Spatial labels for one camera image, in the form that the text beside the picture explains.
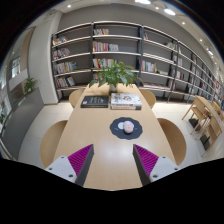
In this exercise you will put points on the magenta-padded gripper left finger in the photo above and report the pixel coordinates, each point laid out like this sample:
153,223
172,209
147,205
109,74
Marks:
61,168

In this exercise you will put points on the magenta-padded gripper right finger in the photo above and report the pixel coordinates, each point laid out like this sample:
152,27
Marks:
161,168

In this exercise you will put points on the pink computer mouse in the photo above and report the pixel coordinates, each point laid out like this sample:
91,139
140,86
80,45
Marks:
128,127

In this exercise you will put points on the dark mouse pad with eyes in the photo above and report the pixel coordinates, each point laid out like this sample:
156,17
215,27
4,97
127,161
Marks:
116,131

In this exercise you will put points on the round-backed wooden chair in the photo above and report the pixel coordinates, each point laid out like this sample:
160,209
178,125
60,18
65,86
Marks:
51,143
173,140
76,97
149,97

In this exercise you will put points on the group of slatted wooden chairs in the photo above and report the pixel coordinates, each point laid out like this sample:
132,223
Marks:
203,116

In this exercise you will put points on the white book with orange spine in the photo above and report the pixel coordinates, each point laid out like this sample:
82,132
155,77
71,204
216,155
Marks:
125,107

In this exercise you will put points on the black book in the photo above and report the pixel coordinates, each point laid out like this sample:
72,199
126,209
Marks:
95,101

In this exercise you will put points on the white book with illustrated cover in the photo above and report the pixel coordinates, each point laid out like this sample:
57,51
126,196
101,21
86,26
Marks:
126,98

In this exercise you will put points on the small background green plant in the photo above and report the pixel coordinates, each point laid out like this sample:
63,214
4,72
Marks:
30,85

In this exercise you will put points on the green potted plant, white pot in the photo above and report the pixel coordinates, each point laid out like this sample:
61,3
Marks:
115,75

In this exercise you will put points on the grey bookshelf unit with books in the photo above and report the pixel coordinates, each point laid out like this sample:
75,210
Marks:
73,53

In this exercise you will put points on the group of ceiling lights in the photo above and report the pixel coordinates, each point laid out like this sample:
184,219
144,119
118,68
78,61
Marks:
169,11

